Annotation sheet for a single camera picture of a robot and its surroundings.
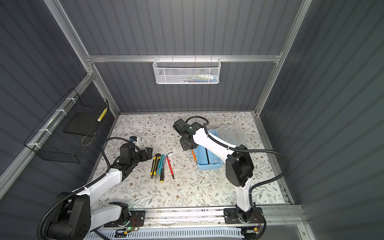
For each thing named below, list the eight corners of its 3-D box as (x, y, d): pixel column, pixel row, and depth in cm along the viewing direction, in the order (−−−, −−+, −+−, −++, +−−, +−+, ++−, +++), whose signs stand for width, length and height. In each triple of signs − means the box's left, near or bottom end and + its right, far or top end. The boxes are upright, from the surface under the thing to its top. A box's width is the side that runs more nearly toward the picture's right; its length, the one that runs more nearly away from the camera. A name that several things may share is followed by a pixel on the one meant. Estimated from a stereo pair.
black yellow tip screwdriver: (160, 182, 87) (159, 180, 86) (163, 156, 98) (163, 154, 97) (163, 182, 87) (163, 180, 86) (167, 156, 98) (166, 154, 97)
